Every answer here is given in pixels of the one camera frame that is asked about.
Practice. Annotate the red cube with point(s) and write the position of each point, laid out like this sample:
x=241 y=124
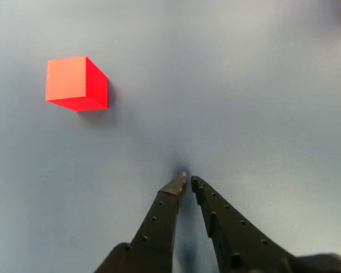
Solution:
x=71 y=82

